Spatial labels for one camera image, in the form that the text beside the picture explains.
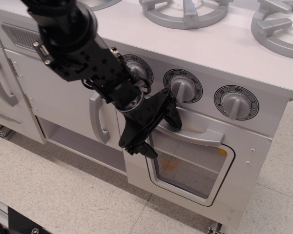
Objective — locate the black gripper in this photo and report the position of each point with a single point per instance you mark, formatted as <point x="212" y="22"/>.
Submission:
<point x="143" y="119"/>

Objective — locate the silver oven door handle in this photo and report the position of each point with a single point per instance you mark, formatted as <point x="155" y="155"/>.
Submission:
<point x="209" y="137"/>

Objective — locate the white oven door with window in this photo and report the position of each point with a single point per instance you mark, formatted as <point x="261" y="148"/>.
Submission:
<point x="215" y="182"/>

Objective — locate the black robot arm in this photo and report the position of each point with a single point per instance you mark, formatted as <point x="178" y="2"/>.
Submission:
<point x="70" y="47"/>

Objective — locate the orange toy fruit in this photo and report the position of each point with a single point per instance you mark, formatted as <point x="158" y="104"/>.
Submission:
<point x="169" y="163"/>

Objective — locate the middle grey stove knob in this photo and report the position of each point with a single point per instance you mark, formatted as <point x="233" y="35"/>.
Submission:
<point x="184" y="85"/>

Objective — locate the grey stove knob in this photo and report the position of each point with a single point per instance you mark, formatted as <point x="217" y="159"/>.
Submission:
<point x="184" y="85"/>
<point x="139" y="67"/>
<point x="236" y="103"/>

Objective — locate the left grey stove knob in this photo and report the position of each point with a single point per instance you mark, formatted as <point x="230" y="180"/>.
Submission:
<point x="139" y="67"/>

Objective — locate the right grey stove knob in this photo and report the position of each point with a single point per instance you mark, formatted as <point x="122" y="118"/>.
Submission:
<point x="236" y="103"/>

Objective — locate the white toy kitchen cabinet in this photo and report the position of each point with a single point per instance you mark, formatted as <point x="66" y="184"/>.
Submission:
<point x="225" y="53"/>

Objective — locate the middle silver burner grate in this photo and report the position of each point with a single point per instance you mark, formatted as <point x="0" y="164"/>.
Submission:
<point x="190" y="18"/>

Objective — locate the silver burner grate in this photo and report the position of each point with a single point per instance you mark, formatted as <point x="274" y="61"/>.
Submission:
<point x="190" y="18"/>
<point x="272" y="26"/>

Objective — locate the right silver burner grate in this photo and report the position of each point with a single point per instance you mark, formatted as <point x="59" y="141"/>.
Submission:
<point x="272" y="26"/>

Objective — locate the white left cabinet door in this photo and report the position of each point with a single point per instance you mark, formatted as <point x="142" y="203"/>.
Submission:
<point x="15" y="112"/>

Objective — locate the silver vent grille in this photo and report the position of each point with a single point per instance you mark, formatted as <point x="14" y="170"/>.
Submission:
<point x="21" y="37"/>

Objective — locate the silver middle door handle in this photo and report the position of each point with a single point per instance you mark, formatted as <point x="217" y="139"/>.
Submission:
<point x="95" y="103"/>

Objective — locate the aluminium frame rail right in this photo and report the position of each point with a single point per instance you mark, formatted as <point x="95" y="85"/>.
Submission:
<point x="217" y="228"/>

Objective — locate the aluminium frame rail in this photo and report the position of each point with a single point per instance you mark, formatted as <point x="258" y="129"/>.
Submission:
<point x="6" y="133"/>
<point x="217" y="228"/>

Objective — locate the aluminium frame rail left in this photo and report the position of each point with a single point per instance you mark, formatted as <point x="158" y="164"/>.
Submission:
<point x="6" y="133"/>

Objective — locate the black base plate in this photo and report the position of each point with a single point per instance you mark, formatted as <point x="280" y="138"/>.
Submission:
<point x="19" y="224"/>

